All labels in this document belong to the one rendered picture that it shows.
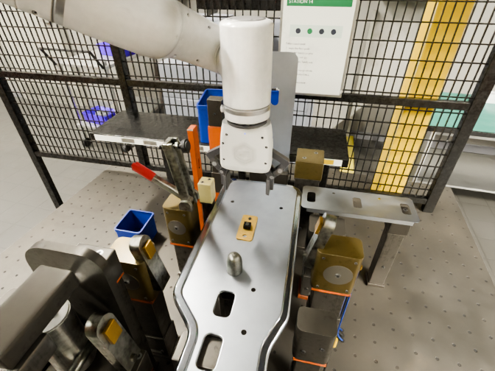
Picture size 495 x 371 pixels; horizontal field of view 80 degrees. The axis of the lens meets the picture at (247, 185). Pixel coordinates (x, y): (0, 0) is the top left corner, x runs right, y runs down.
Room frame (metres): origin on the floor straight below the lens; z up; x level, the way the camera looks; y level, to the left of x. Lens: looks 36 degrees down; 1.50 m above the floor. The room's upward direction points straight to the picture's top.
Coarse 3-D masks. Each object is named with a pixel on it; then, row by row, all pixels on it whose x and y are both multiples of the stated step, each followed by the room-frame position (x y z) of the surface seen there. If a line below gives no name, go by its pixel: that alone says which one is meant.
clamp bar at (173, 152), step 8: (168, 144) 0.53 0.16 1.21; (176, 144) 0.54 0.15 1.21; (184, 144) 0.53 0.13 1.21; (168, 152) 0.53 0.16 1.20; (176, 152) 0.55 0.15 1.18; (184, 152) 0.53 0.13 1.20; (168, 160) 0.53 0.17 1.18; (176, 160) 0.53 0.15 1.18; (184, 160) 0.56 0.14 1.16; (176, 168) 0.53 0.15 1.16; (184, 168) 0.55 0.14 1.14; (176, 176) 0.53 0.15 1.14; (184, 176) 0.55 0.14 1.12; (176, 184) 0.53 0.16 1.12; (184, 184) 0.53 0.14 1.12; (184, 192) 0.52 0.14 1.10; (192, 192) 0.55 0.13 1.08
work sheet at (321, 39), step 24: (288, 0) 1.04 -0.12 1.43; (312, 0) 1.03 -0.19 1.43; (336, 0) 1.01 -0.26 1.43; (288, 24) 1.04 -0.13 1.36; (312, 24) 1.03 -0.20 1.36; (336, 24) 1.01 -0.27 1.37; (288, 48) 1.04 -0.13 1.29; (312, 48) 1.02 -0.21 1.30; (336, 48) 1.01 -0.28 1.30; (312, 72) 1.02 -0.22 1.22; (336, 72) 1.01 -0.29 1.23; (336, 96) 1.00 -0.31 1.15
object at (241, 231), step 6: (246, 216) 0.55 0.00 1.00; (252, 216) 0.55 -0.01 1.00; (252, 222) 0.53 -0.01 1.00; (240, 228) 0.51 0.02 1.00; (246, 228) 0.50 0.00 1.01; (252, 228) 0.51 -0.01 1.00; (240, 234) 0.49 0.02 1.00; (246, 234) 0.49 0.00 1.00; (252, 234) 0.49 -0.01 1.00; (246, 240) 0.47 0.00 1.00
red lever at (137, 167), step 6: (132, 168) 0.56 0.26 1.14; (138, 168) 0.56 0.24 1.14; (144, 168) 0.56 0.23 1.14; (144, 174) 0.55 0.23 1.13; (150, 174) 0.55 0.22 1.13; (156, 174) 0.56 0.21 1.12; (150, 180) 0.55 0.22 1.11; (156, 180) 0.55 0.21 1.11; (162, 180) 0.55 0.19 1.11; (162, 186) 0.55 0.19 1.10; (168, 186) 0.55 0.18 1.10; (174, 186) 0.55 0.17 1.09; (174, 192) 0.54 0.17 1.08; (192, 198) 0.54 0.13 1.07
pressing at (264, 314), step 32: (224, 192) 0.65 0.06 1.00; (256, 192) 0.65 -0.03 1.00; (288, 192) 0.65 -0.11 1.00; (224, 224) 0.53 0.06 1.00; (256, 224) 0.53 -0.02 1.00; (288, 224) 0.53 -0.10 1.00; (192, 256) 0.42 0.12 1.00; (224, 256) 0.42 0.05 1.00; (256, 256) 0.42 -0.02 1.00; (288, 256) 0.42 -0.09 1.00; (192, 288) 0.35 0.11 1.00; (224, 288) 0.35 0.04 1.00; (256, 288) 0.35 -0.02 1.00; (288, 288) 0.35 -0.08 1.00; (192, 320) 0.28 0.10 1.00; (224, 320) 0.28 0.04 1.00; (256, 320) 0.28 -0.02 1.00; (192, 352) 0.23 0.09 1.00; (224, 352) 0.23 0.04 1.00; (256, 352) 0.23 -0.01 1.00
